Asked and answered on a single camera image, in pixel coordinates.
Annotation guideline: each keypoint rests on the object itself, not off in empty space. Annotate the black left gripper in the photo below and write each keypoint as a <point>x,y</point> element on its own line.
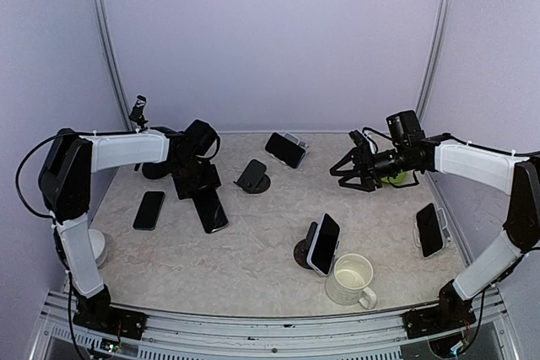
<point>212,180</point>

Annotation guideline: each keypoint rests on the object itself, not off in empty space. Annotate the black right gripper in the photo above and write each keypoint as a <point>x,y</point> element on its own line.
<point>364,165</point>

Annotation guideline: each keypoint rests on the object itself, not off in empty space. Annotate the clear acrylic phone stand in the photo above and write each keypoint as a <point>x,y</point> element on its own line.
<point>443,223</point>

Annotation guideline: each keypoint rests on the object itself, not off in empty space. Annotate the black phone on clear stand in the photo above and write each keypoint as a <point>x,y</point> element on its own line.
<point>430,236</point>

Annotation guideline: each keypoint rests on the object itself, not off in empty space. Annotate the silver folding phone stand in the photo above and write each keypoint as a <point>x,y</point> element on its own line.
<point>297,141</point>

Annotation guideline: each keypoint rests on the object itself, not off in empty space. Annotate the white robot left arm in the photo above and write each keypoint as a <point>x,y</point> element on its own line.
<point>65,180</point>

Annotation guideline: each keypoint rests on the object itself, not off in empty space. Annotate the right aluminium corner post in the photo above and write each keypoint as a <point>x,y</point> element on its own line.
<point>435,49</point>

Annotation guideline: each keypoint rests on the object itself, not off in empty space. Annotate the aluminium front rail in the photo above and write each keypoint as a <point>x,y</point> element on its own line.
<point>378,334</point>

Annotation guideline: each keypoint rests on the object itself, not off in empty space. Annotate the teal-cased phone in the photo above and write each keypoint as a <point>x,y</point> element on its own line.
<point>148,211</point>

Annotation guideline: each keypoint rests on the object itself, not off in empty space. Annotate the black pole phone stand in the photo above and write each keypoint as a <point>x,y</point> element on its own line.
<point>153,143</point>

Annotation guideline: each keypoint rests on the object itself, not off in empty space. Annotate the black phone dark case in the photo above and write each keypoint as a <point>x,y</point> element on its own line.
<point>210,210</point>

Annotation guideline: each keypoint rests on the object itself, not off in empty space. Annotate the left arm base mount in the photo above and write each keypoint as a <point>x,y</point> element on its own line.
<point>123,323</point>

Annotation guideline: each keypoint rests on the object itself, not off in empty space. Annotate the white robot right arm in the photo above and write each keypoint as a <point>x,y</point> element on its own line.
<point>492,196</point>

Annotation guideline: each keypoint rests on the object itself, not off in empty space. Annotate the black folding phone stand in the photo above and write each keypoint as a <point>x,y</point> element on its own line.
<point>254,178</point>

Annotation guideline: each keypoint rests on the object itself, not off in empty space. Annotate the round dark wooden stand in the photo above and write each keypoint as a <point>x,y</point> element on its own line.
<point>302,248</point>

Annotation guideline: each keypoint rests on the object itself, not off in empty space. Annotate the aluminium corner post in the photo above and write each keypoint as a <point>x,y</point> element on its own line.
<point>111,62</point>
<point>435,49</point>

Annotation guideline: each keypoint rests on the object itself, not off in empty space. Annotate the purple-cased phone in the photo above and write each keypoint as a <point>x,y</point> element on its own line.
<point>323,246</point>

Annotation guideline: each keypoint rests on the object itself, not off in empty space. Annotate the cream ceramic mug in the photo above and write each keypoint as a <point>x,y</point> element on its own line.
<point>349,282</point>

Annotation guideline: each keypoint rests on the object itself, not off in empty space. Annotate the blue phone on silver stand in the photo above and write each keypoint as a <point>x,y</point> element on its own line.
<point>284,150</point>

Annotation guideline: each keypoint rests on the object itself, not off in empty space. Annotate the green plate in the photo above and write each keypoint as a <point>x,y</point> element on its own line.
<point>397,180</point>

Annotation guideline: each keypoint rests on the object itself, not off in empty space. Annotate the left aluminium corner post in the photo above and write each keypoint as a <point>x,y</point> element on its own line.
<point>111,62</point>

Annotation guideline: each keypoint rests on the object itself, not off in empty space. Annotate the white bowl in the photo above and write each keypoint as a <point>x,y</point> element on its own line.
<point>99,246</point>

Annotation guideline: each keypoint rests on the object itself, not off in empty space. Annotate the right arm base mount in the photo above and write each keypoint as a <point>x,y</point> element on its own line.
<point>433,320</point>

